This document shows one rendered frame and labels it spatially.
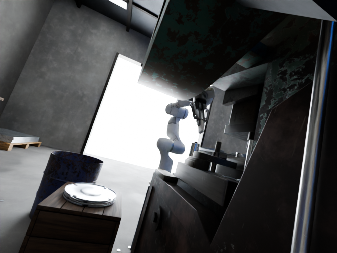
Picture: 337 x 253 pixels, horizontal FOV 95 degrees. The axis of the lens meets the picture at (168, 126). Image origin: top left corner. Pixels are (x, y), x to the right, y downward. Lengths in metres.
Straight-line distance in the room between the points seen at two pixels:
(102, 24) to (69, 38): 1.07
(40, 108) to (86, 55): 1.98
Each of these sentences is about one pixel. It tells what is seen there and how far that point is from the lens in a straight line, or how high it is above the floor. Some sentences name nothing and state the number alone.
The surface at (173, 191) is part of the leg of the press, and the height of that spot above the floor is 0.62.
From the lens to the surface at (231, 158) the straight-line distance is 0.62.
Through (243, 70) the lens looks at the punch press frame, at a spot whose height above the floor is 1.02.
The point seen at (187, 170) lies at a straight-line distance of 0.55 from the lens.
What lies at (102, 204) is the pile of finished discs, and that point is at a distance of 0.99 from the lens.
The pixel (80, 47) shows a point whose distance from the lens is 5.80.
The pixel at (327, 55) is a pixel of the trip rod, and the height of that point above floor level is 0.89.
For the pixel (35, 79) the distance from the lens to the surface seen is 5.69.
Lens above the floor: 0.73
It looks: 9 degrees up
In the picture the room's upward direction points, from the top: 16 degrees clockwise
